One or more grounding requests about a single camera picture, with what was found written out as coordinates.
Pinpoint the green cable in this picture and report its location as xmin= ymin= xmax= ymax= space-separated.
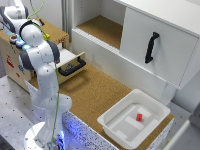
xmin=26 ymin=0 xmax=63 ymax=150

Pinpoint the blue button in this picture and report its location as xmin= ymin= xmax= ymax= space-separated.
xmin=16 ymin=39 xmax=26 ymax=48

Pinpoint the wooden drawer box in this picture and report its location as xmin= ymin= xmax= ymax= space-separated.
xmin=0 ymin=19 xmax=71 ymax=92

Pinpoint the wooden drawer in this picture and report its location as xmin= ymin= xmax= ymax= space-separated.
xmin=54 ymin=48 xmax=87 ymax=78

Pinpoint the red button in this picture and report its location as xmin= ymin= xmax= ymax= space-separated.
xmin=9 ymin=35 xmax=19 ymax=45

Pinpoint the pink block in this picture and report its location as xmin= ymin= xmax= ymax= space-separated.
xmin=135 ymin=113 xmax=145 ymax=122

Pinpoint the white plastic box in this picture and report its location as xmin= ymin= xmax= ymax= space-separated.
xmin=96 ymin=88 xmax=172 ymax=150

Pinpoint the black door handle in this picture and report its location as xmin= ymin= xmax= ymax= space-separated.
xmin=144 ymin=31 xmax=161 ymax=65

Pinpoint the yellow block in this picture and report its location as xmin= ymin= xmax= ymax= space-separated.
xmin=42 ymin=32 xmax=51 ymax=41

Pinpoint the green button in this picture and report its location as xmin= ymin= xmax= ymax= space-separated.
xmin=22 ymin=43 xmax=32 ymax=51

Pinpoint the white sliding door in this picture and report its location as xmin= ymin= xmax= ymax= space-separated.
xmin=118 ymin=6 xmax=200 ymax=91

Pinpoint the white cabinet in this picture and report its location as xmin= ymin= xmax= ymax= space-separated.
xmin=65 ymin=0 xmax=200 ymax=108

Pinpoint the black drawer handle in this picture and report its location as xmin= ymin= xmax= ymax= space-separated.
xmin=57 ymin=56 xmax=87 ymax=77

